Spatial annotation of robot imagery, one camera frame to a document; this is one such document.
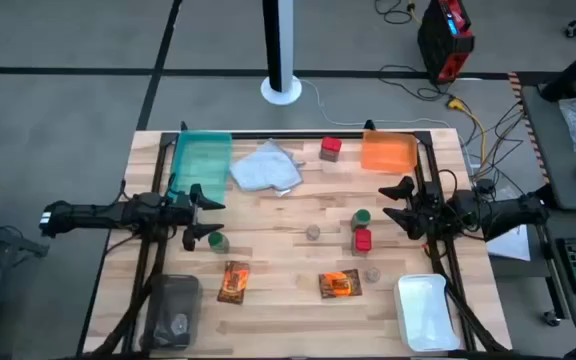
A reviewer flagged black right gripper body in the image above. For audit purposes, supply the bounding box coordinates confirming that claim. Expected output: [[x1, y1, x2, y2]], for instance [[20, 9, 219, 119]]
[[406, 175, 450, 241]]

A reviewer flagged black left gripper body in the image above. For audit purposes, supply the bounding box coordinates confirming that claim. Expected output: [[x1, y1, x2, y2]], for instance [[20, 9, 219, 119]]
[[165, 182, 204, 253]]

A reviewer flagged green-lid spice jar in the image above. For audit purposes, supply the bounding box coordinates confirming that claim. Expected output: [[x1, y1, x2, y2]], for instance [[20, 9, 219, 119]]
[[350, 208, 372, 233], [206, 231, 230, 255]]

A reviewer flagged red block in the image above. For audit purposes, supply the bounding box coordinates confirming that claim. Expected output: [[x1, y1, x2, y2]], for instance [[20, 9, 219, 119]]
[[351, 228, 373, 258]]

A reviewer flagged orange brown spice packet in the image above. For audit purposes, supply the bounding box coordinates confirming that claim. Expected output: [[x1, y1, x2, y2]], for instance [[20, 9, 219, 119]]
[[317, 268, 364, 300], [216, 260, 251, 306]]

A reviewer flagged red-lid square spice jar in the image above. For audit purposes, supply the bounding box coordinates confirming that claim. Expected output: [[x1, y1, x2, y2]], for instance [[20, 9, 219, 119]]
[[318, 136, 343, 163]]

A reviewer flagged orange translucent plastic bin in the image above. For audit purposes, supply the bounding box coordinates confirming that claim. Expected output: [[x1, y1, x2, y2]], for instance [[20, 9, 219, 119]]
[[360, 130, 419, 175]]

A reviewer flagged teal translucent plastic bin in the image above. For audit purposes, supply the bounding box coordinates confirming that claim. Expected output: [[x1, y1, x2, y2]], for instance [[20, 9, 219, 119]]
[[166, 130, 233, 205]]

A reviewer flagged light grey folded cloth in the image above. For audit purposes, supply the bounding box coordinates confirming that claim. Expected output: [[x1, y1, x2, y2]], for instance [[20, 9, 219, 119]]
[[228, 138, 307, 198]]

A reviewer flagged dark grey plastic bin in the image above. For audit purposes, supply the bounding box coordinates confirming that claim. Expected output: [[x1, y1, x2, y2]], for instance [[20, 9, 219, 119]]
[[140, 273, 203, 351]]

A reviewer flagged white paper sheet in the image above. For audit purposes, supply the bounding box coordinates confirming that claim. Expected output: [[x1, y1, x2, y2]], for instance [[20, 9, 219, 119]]
[[486, 224, 532, 262]]

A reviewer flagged white plastic bin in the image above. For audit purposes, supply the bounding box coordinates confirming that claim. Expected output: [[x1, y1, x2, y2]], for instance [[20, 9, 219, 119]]
[[392, 273, 463, 353]]

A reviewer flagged black white pole stand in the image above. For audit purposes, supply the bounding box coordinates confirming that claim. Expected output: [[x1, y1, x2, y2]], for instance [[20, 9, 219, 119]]
[[260, 0, 303, 106]]

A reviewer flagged grey side desk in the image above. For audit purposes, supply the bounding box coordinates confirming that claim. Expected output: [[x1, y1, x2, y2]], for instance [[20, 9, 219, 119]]
[[510, 72, 576, 211]]

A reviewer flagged red black equipment case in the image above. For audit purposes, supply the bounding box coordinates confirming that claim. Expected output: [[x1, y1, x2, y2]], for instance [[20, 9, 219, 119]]
[[416, 0, 476, 85]]

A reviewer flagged black diagonal beam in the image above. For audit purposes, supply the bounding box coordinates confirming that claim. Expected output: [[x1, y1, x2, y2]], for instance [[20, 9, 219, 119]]
[[539, 32, 576, 103]]

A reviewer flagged white floor cable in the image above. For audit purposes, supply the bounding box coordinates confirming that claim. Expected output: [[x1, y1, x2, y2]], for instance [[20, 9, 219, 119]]
[[300, 78, 474, 166]]

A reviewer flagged black floor cable bundle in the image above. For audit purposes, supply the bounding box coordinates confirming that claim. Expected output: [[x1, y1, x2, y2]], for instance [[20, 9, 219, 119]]
[[467, 99, 527, 184]]

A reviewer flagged yellow cable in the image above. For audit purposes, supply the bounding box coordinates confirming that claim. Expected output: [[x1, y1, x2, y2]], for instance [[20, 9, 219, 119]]
[[445, 97, 489, 166]]

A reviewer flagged black metal table frame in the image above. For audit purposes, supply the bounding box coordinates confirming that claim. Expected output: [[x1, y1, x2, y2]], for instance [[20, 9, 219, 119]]
[[87, 119, 512, 359]]

